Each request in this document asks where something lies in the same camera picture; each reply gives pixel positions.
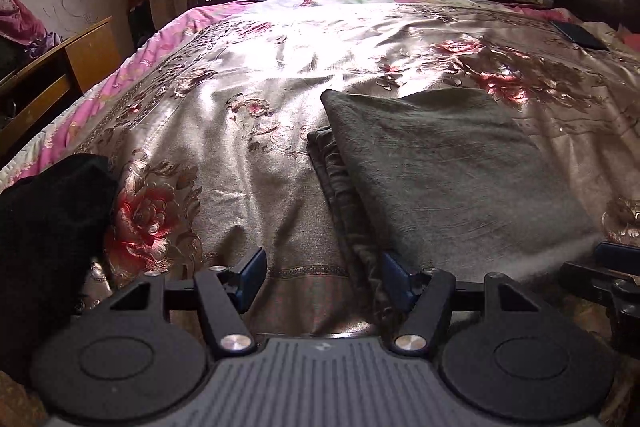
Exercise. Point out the cream cloth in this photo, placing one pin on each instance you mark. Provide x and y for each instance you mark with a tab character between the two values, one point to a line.
602	29

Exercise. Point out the floral satin bedspread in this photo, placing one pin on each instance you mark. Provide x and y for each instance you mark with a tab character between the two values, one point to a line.
240	147

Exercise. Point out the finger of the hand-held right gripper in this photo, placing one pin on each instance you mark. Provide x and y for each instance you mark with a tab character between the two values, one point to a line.
617	252
590	274

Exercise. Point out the pink floral bed sheet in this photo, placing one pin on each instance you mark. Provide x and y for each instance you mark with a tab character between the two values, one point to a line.
100	97

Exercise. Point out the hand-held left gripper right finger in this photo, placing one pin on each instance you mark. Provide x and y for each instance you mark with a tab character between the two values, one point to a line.
397	282

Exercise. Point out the grey-green pants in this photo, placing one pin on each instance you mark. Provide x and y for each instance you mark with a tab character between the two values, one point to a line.
440	177

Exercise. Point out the wooden side cabinet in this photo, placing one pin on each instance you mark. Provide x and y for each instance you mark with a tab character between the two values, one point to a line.
60	67

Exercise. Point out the black cloth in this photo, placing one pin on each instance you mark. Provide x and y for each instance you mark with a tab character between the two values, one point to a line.
50	247

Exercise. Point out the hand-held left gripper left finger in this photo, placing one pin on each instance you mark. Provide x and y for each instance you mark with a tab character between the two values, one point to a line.
252	277

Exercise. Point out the pink crumpled cloth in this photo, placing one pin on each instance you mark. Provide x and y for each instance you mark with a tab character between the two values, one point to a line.
22	24

